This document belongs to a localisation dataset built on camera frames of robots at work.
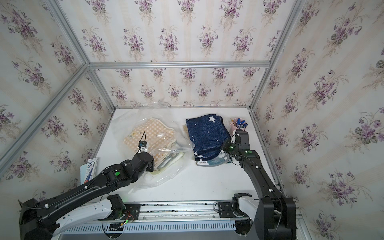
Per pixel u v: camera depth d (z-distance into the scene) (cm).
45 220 40
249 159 54
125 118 112
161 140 94
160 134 93
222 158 88
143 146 67
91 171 83
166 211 75
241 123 98
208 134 93
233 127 96
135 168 55
